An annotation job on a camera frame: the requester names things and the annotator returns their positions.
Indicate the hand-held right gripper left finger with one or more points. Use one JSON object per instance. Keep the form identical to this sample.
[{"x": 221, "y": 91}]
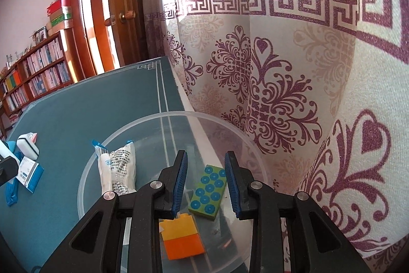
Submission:
[{"x": 179, "y": 183}]

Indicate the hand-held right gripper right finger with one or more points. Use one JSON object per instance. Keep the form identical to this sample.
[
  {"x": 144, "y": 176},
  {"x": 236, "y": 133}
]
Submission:
[{"x": 230, "y": 183}]

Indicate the clear plastic bowl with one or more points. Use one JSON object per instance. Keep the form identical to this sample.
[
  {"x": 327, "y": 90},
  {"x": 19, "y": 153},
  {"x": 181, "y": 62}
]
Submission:
[{"x": 220, "y": 237}]

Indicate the yellow and orange block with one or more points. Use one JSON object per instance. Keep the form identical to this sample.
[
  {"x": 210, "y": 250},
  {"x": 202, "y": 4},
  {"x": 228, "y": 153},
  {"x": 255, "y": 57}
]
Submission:
[{"x": 182, "y": 244}]

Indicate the blue and white box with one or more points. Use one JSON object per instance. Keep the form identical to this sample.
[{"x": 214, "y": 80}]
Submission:
[{"x": 30, "y": 174}]

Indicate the green block with blue dots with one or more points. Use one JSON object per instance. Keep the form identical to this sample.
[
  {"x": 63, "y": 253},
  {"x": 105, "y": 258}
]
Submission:
[{"x": 207, "y": 193}]

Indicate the white packet red edges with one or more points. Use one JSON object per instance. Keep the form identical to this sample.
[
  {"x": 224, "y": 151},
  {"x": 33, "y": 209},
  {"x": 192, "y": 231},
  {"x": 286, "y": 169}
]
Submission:
[{"x": 28, "y": 147}]

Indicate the white snack packet blue ends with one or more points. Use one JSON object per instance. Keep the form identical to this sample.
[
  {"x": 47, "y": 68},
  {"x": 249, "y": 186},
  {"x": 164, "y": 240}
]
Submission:
[{"x": 118, "y": 164}]

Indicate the wooden bookshelf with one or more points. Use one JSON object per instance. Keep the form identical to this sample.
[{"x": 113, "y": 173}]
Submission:
[{"x": 19, "y": 63}]

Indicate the rows of books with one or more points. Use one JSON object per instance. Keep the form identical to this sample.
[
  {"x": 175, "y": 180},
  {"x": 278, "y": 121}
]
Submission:
[{"x": 44, "y": 68}]

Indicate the white patterned curtain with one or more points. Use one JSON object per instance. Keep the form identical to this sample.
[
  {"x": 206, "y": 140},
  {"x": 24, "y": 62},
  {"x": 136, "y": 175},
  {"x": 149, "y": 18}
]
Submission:
[{"x": 287, "y": 68}]

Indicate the picture frames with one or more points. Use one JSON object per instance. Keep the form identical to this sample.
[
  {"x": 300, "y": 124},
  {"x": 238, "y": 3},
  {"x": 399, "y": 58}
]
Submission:
[{"x": 40, "y": 34}]

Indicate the beige box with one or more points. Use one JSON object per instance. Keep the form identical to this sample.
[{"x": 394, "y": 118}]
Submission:
[{"x": 64, "y": 25}]

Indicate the green box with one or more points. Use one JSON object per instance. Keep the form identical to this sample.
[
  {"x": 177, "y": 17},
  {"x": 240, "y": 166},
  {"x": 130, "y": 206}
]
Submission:
[{"x": 60, "y": 17}]

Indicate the red box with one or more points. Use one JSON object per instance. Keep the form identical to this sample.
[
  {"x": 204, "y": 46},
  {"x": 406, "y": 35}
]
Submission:
[{"x": 59, "y": 7}]

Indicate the brass door knob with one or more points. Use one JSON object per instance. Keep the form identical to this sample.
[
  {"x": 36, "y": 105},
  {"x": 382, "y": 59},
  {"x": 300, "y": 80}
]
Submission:
[{"x": 127, "y": 16}]

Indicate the grey patterned curtain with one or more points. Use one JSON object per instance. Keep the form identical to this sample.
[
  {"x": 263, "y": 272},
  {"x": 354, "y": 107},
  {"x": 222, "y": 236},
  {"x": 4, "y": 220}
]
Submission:
[{"x": 150, "y": 4}]

